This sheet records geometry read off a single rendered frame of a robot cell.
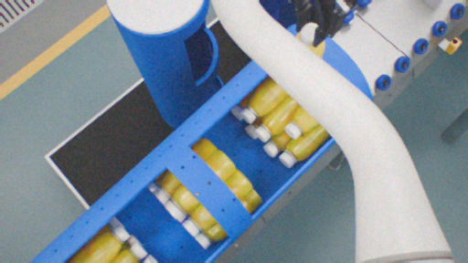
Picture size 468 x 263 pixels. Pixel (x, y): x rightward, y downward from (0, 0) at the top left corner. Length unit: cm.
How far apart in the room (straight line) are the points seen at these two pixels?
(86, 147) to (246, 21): 183
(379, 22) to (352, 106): 108
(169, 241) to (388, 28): 85
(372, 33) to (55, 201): 155
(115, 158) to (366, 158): 186
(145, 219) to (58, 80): 141
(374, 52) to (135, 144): 114
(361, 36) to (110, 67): 139
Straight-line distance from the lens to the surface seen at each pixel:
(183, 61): 177
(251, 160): 152
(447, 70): 278
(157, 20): 161
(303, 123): 139
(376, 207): 63
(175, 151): 128
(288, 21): 239
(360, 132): 66
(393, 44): 172
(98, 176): 244
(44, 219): 263
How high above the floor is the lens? 243
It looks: 72 degrees down
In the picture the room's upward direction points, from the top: 9 degrees counter-clockwise
